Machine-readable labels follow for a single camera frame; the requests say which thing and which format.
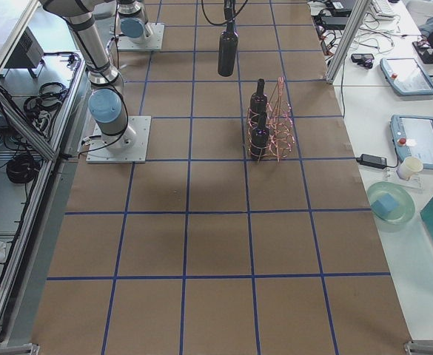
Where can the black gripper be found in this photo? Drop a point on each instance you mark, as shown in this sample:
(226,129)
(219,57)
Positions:
(229,8)

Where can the dark wine bottle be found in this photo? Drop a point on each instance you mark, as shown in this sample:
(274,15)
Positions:
(259,136)
(228,45)

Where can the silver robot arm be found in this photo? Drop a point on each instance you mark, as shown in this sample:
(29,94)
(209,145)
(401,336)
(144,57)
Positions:
(80,19)
(126,9)

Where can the dark wine bottle in basket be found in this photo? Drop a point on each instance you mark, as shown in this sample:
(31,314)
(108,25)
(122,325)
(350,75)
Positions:
(259,136)

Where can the blue teach pendant far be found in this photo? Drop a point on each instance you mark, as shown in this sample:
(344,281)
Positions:
(406,76)

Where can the blue teach pendant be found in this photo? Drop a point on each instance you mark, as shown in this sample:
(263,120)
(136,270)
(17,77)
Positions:
(406,76)
(413,136)

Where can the black power adapter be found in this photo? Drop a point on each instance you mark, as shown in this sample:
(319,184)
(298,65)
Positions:
(373,161)

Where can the blue teach pendant near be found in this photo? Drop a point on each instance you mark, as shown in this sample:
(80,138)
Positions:
(413,136)

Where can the white paper cup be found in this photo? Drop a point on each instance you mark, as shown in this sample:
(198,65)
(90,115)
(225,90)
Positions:
(409,166)

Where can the blue foam block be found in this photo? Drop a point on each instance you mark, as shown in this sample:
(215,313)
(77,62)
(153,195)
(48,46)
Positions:
(384,205)

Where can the green glass plate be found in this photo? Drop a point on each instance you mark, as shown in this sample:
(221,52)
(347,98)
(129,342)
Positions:
(406,209)

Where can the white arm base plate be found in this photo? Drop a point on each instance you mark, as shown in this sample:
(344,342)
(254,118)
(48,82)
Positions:
(137,36)
(131,147)

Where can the aluminium frame post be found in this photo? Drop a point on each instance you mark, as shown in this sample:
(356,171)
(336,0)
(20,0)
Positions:
(351,28)

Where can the copper wire wine basket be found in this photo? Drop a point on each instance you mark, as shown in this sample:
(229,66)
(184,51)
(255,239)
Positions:
(281,133)

